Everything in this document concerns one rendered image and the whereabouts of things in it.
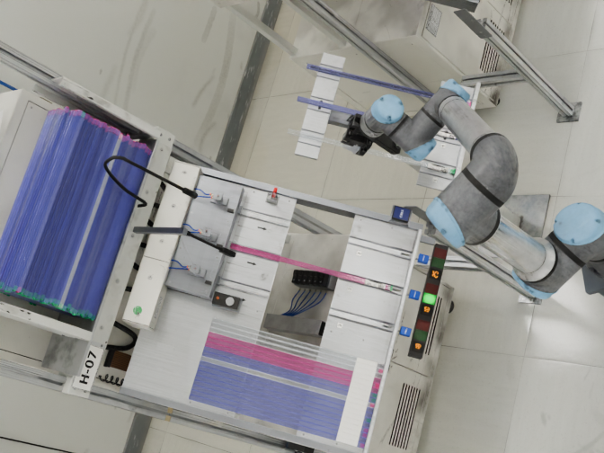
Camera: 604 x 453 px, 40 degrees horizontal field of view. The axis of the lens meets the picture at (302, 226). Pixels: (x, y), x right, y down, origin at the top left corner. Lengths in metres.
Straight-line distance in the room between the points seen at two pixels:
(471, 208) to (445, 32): 1.44
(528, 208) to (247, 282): 1.22
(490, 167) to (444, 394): 1.48
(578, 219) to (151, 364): 1.22
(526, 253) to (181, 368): 1.01
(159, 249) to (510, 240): 0.99
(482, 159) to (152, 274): 1.03
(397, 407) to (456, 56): 1.30
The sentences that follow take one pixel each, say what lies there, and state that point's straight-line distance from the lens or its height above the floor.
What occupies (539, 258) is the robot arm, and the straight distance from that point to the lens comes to 2.12.
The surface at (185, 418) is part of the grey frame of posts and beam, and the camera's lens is 2.61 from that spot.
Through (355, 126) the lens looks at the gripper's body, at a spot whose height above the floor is 1.08.
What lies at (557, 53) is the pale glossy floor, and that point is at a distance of 3.51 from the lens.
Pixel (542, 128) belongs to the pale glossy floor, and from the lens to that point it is 3.36.
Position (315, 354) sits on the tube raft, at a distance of 2.41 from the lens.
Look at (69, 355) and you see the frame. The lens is 2.36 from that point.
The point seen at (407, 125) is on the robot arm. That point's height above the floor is 1.07.
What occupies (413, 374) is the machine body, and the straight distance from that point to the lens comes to 3.03.
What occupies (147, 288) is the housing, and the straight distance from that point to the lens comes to 2.41.
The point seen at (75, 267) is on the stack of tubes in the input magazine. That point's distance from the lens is 2.26.
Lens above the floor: 2.58
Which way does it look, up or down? 41 degrees down
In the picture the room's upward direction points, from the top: 61 degrees counter-clockwise
